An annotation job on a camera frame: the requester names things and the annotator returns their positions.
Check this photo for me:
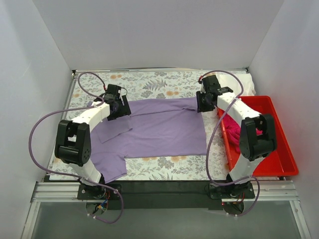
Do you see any purple t shirt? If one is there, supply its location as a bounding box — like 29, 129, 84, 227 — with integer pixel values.
90, 98, 206, 183

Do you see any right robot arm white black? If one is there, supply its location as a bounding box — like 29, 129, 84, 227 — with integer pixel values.
196, 75, 277, 198

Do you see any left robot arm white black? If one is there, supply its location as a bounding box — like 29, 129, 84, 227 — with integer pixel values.
54, 84, 131, 199

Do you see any white folded t shirt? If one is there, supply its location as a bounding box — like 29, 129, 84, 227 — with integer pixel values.
216, 73, 256, 96

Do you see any floral table mat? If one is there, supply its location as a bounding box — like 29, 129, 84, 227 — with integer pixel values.
49, 71, 229, 181

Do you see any magenta t shirt in bin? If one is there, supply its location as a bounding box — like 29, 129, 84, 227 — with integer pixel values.
222, 103, 260, 153

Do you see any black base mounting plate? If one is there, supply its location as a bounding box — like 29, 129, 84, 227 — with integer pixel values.
77, 180, 255, 210

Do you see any red plastic bin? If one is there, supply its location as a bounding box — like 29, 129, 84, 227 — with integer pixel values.
213, 93, 299, 182

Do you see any aluminium frame rail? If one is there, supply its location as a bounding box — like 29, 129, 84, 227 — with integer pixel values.
20, 69, 312, 239

